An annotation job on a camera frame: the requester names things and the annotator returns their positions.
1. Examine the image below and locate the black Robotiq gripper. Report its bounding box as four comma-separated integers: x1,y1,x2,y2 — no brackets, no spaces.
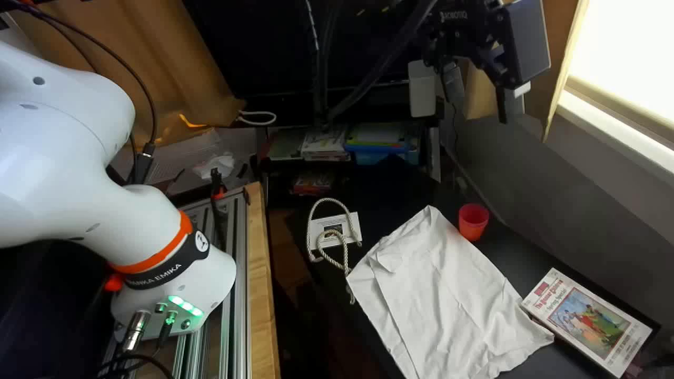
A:
419,0,533,123

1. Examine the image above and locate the white cloth towel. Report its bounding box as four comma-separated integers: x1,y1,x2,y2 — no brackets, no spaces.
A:
342,205,556,379

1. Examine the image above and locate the stack of colourful books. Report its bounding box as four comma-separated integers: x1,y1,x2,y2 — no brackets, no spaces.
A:
342,123,422,169

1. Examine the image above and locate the red plastic cup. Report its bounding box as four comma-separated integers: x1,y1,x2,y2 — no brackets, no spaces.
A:
457,199,493,243

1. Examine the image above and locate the bright window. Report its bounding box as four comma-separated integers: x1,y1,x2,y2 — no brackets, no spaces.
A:
543,0,674,186

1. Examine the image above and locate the green and white box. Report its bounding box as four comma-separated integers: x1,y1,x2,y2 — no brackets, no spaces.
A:
268,126,351,163

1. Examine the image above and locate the black television screen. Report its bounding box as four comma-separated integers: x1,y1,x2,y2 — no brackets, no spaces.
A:
182,0,438,131

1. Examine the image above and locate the crumpled white paper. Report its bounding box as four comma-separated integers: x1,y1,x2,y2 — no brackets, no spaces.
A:
190,150,238,182

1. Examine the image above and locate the small red clamp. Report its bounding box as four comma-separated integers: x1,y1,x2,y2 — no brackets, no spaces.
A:
206,166,230,206

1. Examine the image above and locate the wooden board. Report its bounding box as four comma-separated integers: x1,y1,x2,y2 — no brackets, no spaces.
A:
239,179,283,379

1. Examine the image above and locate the tan crumpled sheet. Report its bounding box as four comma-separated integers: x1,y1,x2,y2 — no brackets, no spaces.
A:
10,0,246,144

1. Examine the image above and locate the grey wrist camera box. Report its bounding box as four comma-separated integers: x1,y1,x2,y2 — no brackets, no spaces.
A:
502,0,553,84

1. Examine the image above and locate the white rope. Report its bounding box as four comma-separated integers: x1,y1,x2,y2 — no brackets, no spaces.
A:
308,196,356,277

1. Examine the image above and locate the white cord loop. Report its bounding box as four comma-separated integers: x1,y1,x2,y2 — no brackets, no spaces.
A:
236,109,279,128

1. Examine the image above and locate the aluminium rail frame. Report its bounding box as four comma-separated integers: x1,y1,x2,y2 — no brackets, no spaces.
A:
102,190,253,379

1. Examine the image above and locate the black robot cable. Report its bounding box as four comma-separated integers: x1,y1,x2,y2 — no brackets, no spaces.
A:
0,0,160,187

